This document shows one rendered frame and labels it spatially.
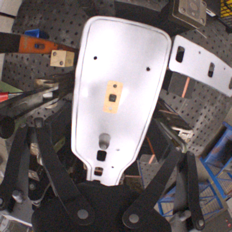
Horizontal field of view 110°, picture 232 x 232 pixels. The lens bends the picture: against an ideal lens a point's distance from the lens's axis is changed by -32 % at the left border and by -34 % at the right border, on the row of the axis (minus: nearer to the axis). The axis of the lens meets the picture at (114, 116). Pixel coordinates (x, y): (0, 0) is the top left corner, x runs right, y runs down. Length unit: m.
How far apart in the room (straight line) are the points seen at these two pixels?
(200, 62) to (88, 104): 0.33
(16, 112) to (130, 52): 0.26
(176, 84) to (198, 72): 0.08
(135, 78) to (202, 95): 0.57
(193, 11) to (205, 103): 0.62
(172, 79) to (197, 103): 0.47
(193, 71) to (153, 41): 0.14
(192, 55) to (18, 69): 0.85
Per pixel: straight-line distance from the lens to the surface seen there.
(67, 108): 0.18
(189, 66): 0.36
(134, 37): 0.31
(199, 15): 0.33
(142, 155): 0.43
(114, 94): 0.30
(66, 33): 0.67
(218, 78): 0.44
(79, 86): 0.31
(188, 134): 0.36
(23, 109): 0.23
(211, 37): 0.85
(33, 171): 0.39
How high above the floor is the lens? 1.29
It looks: 65 degrees down
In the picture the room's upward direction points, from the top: 178 degrees counter-clockwise
